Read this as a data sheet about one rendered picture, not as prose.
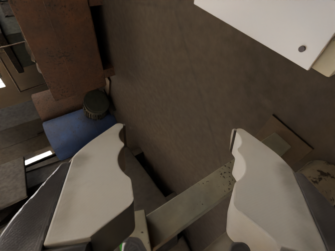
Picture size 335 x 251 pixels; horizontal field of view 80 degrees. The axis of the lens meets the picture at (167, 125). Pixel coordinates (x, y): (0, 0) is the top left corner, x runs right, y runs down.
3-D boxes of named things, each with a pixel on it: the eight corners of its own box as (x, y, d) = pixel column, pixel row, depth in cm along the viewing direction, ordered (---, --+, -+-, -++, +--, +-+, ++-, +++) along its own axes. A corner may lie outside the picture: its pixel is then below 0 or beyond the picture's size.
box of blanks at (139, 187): (188, 206, 178) (104, 264, 146) (186, 243, 231) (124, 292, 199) (135, 141, 245) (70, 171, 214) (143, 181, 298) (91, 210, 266)
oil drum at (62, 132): (118, 119, 278) (49, 147, 241) (121, 142, 324) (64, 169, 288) (101, 92, 305) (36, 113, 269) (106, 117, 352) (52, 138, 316)
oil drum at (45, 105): (101, 92, 299) (36, 113, 263) (106, 117, 346) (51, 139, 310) (87, 69, 327) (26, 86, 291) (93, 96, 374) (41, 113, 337)
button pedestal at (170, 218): (320, 144, 60) (135, 293, 35) (277, 177, 79) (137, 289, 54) (277, 109, 68) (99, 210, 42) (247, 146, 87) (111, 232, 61)
